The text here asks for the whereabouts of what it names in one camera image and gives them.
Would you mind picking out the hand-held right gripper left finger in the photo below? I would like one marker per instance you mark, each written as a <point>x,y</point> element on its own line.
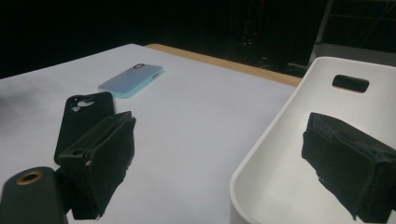
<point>99,161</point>

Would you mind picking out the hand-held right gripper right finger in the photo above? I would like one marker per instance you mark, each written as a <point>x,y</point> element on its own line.
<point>351,168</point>

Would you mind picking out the black phone case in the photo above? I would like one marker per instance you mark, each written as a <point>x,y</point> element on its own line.
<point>79,124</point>

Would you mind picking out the white plastic bin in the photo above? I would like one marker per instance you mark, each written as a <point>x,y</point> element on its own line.
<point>280,186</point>

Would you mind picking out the blue phone case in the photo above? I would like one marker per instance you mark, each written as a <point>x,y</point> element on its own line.
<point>130,81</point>

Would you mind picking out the white table mat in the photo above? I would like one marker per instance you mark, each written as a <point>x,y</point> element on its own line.
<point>193,140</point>

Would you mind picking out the white metal stand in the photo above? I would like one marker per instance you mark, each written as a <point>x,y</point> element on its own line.
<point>323,25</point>

